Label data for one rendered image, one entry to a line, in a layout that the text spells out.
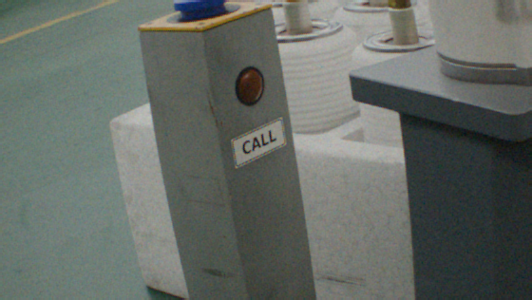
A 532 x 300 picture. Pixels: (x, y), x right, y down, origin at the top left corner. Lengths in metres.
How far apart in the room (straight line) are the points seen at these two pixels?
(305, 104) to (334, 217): 0.10
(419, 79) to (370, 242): 0.31
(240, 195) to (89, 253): 0.50
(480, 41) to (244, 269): 0.30
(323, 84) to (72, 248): 0.45
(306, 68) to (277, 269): 0.19
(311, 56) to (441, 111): 0.38
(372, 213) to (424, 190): 0.26
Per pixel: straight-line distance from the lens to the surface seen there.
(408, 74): 0.63
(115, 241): 1.30
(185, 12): 0.80
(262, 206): 0.82
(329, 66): 0.96
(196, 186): 0.82
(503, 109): 0.55
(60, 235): 1.35
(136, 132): 1.07
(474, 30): 0.59
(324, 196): 0.92
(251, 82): 0.79
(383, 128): 0.90
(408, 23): 0.90
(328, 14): 1.13
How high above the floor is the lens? 0.46
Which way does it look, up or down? 18 degrees down
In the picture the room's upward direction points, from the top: 9 degrees counter-clockwise
